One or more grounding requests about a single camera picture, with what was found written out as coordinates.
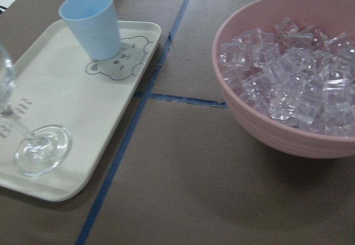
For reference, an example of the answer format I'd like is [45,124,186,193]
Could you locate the clear ice cubes pile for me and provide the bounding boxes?
[219,18,354,137]

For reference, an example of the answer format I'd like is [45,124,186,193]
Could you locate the light blue cup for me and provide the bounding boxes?
[59,0,121,60]

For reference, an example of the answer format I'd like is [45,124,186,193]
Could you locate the cream bear tray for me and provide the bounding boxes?
[1,20,161,202]

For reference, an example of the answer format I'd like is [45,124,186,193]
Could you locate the clear wine glass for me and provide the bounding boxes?
[1,46,72,177]

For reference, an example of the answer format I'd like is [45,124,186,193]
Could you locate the pink bowl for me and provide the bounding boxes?
[212,0,354,159]

